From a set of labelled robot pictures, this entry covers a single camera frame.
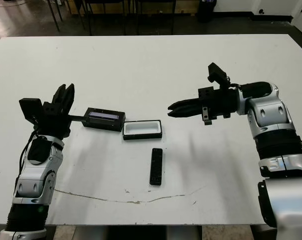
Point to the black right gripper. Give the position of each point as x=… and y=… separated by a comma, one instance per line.
x=223, y=102

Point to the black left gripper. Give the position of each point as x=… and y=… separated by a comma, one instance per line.
x=53, y=125

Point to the black box lid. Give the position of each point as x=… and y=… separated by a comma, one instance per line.
x=103, y=125

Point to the black ribbed camera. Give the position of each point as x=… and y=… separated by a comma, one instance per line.
x=156, y=167

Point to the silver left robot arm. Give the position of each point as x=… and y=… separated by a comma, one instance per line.
x=36, y=180

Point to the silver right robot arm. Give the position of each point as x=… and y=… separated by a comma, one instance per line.
x=270, y=112

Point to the black box with white insert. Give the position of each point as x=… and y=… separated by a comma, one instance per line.
x=140, y=127

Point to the black bin with purple bag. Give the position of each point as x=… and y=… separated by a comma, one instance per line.
x=207, y=11

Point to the wooden shipping crate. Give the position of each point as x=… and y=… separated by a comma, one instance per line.
x=187, y=7

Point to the black door stop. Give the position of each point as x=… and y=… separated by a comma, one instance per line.
x=261, y=11

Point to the dark grey robot lower body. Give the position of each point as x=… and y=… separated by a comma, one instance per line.
x=153, y=233

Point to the white door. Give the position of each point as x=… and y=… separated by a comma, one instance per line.
x=299, y=12

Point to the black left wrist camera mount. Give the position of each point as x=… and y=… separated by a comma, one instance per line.
x=31, y=106

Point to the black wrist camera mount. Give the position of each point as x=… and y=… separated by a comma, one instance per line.
x=31, y=106
x=216, y=72

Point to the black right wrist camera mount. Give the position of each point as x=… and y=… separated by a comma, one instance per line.
x=216, y=72

